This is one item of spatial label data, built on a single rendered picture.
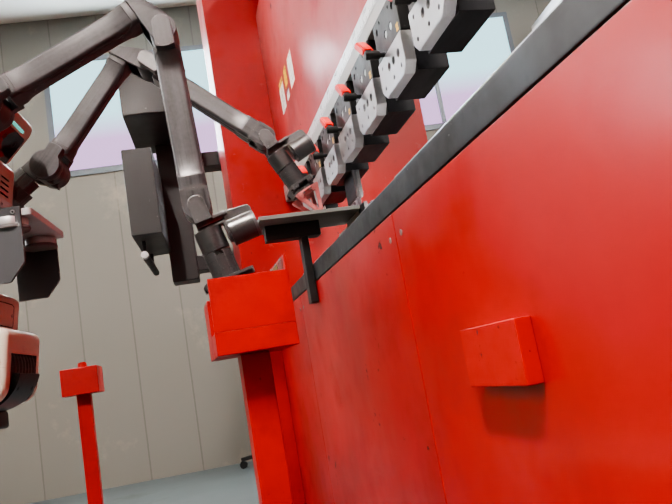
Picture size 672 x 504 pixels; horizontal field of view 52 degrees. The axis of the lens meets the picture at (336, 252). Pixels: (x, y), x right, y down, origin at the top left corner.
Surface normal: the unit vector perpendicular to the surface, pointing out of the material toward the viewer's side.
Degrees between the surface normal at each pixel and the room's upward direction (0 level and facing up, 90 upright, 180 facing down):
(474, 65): 90
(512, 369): 90
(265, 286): 90
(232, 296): 90
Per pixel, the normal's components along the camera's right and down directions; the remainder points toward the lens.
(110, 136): 0.11, -0.18
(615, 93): -0.96, 0.13
